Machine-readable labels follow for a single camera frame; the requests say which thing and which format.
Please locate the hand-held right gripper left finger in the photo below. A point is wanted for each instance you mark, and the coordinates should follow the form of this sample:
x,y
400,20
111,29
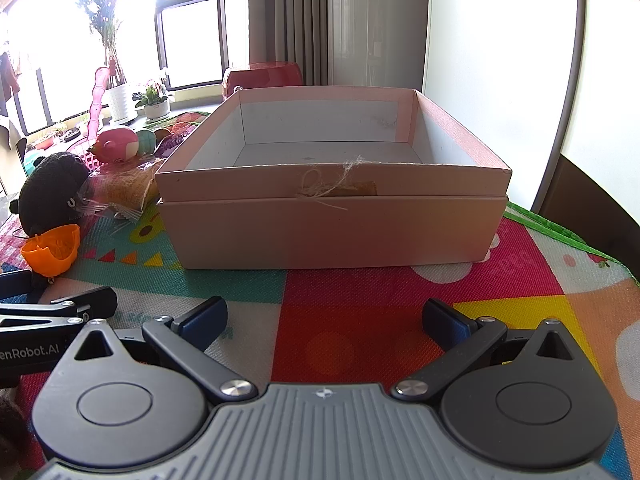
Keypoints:
x,y
200,322

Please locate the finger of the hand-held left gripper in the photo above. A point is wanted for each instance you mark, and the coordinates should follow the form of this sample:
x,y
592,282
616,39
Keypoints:
x,y
75,302
15,287

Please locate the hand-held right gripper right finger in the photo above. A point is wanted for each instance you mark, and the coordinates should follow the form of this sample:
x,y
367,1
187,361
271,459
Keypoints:
x,y
445,322

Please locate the black knitted plush toy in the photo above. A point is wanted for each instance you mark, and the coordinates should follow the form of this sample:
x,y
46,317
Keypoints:
x,y
47,190

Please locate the pink cardboard box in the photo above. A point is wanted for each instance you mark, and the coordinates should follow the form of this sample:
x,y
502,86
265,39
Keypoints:
x,y
330,230

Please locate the orange plastic toy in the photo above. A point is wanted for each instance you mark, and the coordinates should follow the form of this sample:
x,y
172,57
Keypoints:
x,y
50,252

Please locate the colourful printed play mat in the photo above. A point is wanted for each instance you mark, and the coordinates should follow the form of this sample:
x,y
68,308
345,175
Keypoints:
x,y
350,310

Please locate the clear yellow snack packet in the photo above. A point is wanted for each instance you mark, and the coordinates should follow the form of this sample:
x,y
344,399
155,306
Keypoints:
x,y
127,185

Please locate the pink plastic basket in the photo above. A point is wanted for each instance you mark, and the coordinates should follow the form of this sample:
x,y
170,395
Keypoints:
x,y
90,155

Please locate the pink plush toy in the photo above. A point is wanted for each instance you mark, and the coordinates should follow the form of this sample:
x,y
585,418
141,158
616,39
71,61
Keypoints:
x,y
117,144

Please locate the green striped toy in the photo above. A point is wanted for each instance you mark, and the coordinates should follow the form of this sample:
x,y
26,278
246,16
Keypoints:
x,y
145,141

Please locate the purple toy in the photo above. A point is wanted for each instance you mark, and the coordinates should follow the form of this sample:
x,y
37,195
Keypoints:
x,y
169,149

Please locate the pink plastic tube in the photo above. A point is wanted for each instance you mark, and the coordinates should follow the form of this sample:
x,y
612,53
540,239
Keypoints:
x,y
96,105

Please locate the tall white flower vase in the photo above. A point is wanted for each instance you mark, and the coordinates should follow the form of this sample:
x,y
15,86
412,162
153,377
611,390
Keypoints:
x,y
120,102

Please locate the hanging clothes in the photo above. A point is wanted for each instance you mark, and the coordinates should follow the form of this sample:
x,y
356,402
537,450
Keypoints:
x,y
9,80

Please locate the flowering plant in white pot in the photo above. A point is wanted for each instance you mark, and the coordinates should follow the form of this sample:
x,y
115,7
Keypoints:
x,y
154,105

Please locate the red round barrel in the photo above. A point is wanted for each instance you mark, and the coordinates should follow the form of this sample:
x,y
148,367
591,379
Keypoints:
x,y
262,76

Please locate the white cabinet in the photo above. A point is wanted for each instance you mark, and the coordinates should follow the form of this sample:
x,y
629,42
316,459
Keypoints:
x,y
605,85

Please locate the pleated curtain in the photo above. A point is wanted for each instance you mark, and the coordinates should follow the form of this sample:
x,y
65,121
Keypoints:
x,y
287,20

